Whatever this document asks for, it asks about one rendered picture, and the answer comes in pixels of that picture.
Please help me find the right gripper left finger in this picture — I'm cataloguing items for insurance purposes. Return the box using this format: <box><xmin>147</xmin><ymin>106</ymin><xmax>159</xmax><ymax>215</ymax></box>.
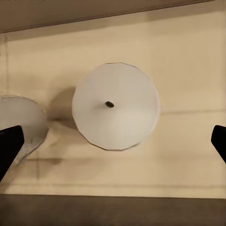
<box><xmin>0</xmin><ymin>125</ymin><xmax>24</xmax><ymax>182</ymax></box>

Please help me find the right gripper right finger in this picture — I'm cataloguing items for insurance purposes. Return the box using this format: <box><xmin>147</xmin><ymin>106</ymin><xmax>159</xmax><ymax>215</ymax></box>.
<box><xmin>211</xmin><ymin>125</ymin><xmax>226</xmax><ymax>163</ymax></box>

